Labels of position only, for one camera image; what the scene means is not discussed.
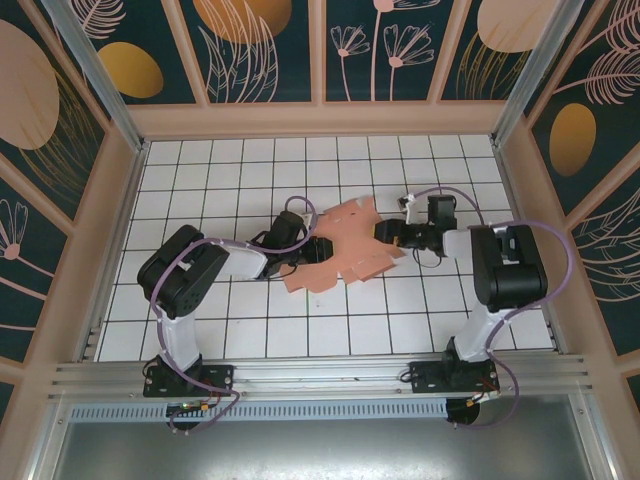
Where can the aluminium frame post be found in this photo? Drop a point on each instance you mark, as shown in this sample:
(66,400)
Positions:
(105,85)
(530,75)

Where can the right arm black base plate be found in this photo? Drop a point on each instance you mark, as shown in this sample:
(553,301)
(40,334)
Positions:
(425,377)

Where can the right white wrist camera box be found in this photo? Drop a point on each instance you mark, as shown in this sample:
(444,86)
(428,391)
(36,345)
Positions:
(414,210)

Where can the yellow connector plug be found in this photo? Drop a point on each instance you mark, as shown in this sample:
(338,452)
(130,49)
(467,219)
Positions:
(472,401)

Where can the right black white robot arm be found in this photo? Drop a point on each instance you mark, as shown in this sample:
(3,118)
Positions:
(510,270)

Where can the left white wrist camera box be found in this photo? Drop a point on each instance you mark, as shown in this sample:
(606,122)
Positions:
(309,219)

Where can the small green circuit board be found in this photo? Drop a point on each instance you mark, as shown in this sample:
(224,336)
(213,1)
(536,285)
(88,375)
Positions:
(190,407)

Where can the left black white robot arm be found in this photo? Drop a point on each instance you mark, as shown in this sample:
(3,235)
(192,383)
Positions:
(180,270)

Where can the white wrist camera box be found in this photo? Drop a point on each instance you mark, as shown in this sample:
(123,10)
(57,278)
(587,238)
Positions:
(414,210)
(309,219)

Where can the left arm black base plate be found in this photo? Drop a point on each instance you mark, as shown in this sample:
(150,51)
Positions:
(220,380)

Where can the pink paper box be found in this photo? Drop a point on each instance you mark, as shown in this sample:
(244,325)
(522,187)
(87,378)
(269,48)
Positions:
(355,235)

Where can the aluminium mounting rail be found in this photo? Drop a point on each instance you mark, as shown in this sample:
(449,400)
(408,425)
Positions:
(320,372)

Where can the steel sheet panel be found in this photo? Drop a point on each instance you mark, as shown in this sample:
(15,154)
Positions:
(320,450)

